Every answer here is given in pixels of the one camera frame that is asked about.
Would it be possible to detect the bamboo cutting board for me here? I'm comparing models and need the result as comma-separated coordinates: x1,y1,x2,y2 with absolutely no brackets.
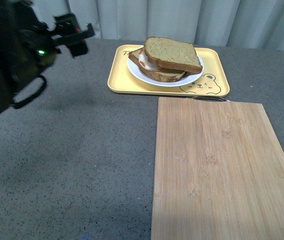
151,97,284,240

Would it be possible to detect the white round plate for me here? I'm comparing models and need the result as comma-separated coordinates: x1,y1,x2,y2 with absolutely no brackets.
127,47,205,87

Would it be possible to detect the yellow bear tray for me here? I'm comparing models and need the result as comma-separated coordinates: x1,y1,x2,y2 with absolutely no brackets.
107,44,230,97

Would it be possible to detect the grey curtain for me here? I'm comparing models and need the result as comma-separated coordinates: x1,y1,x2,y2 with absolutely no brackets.
32,0,284,51

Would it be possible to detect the metal cutting board handle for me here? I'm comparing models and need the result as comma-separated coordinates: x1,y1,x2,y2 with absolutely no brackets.
193,96,229,102

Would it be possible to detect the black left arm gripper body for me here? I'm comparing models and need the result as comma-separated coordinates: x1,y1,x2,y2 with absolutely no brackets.
19,13,95,57

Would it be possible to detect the bread slice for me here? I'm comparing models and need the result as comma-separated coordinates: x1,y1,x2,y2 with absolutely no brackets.
143,36,203,74
128,47,186,83

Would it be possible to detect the black cable loop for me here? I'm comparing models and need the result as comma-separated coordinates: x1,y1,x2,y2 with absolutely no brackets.
11,74,48,110

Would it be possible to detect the fried egg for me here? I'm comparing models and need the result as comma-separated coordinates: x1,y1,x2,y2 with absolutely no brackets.
138,48,165,72

